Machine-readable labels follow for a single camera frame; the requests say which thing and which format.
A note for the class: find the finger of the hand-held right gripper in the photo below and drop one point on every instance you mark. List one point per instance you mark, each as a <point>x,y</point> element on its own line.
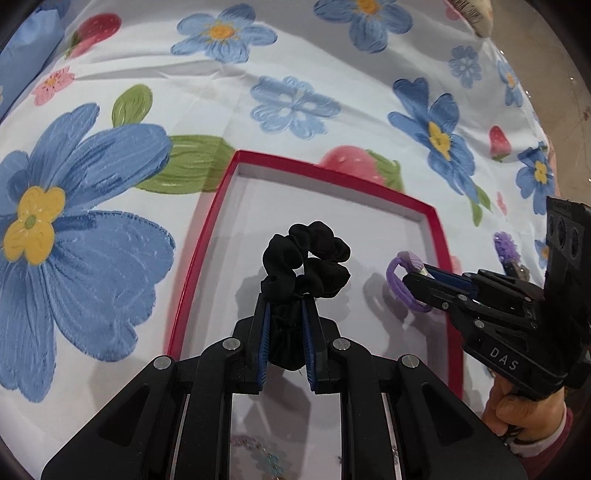
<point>429,288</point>
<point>450,279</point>

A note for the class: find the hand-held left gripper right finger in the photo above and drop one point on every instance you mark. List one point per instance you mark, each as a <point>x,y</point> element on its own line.
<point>308,344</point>

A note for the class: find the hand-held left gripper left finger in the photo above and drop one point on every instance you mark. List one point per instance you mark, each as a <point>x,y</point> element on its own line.
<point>264,344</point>

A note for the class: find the black scrunchie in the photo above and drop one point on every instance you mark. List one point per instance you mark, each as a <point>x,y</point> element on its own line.
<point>286,258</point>

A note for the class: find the red shallow box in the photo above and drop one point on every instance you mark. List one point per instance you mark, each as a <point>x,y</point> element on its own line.
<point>346,217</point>

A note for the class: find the person's right forearm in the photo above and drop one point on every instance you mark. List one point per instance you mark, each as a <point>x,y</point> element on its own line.
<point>549,443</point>

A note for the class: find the person's right hand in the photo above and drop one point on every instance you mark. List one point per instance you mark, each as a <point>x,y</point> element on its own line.
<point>521,410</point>

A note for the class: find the purple flower hair clip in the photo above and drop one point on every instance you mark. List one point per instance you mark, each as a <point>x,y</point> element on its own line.
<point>505,244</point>

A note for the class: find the cream panda print pillow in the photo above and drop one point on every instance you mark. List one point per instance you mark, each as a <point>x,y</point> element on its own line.
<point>482,18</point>

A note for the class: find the light blue pillow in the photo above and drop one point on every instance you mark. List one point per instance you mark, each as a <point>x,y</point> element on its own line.
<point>27,55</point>

